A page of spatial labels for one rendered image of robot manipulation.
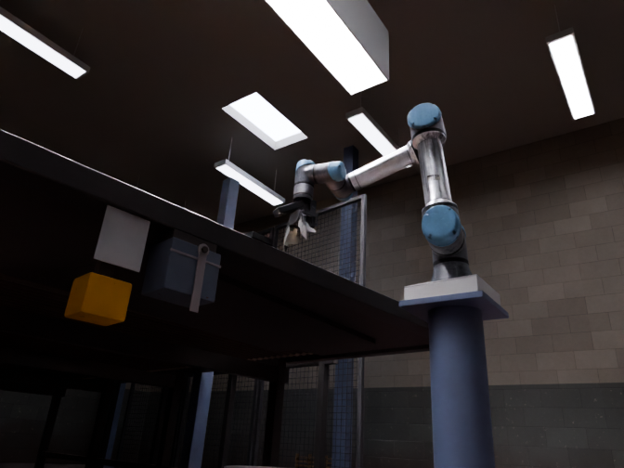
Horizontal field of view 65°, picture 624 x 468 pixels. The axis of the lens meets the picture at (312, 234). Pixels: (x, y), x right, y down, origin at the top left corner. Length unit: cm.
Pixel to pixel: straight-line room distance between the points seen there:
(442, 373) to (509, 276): 514
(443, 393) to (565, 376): 476
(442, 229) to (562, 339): 486
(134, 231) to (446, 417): 100
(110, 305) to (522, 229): 616
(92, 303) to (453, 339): 103
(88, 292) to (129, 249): 14
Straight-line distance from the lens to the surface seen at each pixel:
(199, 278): 114
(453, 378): 155
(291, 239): 183
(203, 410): 356
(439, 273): 166
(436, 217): 158
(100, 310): 102
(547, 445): 626
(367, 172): 192
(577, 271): 651
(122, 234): 110
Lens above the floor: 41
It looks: 24 degrees up
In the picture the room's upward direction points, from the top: 4 degrees clockwise
